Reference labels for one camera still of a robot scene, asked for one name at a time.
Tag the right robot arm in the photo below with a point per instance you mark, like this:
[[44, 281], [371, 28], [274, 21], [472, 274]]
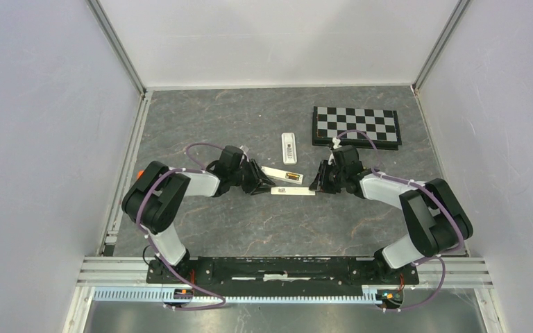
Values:
[[435, 220]]

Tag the black white chessboard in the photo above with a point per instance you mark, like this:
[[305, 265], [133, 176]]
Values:
[[359, 127]]

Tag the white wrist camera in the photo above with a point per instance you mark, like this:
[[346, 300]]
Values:
[[245, 151], [336, 143]]

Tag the slotted cable duct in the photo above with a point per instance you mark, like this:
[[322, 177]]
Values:
[[181, 296]]

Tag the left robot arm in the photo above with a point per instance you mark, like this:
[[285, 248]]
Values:
[[152, 202]]

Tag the white bar lid strip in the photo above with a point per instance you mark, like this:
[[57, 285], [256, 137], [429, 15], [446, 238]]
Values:
[[292, 191]]

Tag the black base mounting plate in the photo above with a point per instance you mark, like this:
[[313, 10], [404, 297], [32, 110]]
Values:
[[280, 276]]

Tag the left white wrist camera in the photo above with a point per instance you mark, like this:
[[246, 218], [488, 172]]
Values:
[[245, 151]]

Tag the long white plastic bar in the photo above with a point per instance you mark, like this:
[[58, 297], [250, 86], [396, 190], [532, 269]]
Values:
[[278, 174]]

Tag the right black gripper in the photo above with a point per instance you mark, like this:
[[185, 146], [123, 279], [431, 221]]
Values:
[[319, 183]]

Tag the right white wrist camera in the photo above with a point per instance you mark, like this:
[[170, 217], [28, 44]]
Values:
[[336, 143]]

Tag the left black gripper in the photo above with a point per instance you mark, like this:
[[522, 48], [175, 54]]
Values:
[[257, 175]]

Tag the white remote control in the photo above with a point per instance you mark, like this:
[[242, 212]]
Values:
[[288, 137]]

